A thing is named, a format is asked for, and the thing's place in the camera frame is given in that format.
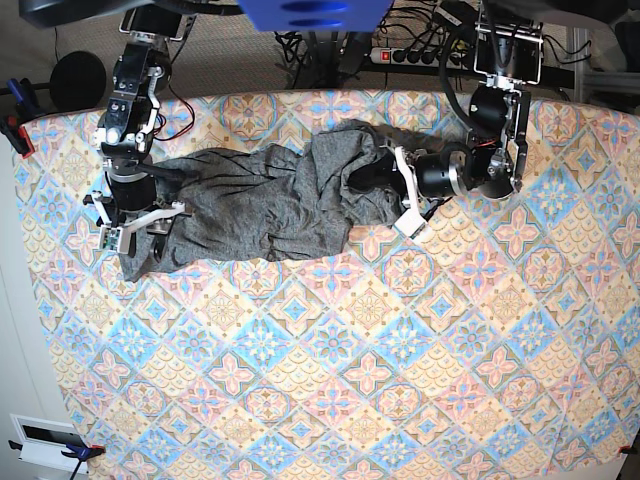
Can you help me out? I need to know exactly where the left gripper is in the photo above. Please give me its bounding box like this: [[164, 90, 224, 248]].
[[347, 145, 466, 238]]

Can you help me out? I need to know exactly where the red black clamp left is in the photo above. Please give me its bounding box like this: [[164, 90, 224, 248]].
[[1, 78, 39, 159]]

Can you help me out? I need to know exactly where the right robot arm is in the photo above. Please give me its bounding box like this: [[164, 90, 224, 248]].
[[83, 5, 195, 261]]

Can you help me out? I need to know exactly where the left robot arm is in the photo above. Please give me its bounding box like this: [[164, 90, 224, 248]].
[[347, 5, 543, 237]]

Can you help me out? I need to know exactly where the clamp bottom right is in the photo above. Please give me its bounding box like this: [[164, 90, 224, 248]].
[[618, 446, 639, 455]]

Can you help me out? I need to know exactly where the patterned tablecloth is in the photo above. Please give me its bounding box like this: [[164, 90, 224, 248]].
[[13, 101, 639, 479]]

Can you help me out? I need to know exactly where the black round stool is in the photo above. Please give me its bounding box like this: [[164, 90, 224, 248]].
[[49, 51, 106, 113]]

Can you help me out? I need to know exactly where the blue clamp bottom left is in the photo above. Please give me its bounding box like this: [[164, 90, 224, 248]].
[[8, 440, 106, 464]]

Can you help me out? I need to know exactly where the white power strip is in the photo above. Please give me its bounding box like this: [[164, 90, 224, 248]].
[[367, 43, 473, 72]]

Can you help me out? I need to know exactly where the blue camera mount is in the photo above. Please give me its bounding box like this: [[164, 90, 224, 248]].
[[237, 0, 393, 33]]

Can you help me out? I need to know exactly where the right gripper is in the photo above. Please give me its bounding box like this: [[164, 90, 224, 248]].
[[83, 165, 191, 256]]

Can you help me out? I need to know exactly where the grey t-shirt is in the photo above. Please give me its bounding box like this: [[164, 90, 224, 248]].
[[118, 120, 441, 283]]

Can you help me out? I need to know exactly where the white wall outlet box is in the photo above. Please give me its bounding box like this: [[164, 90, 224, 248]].
[[8, 414, 84, 473]]

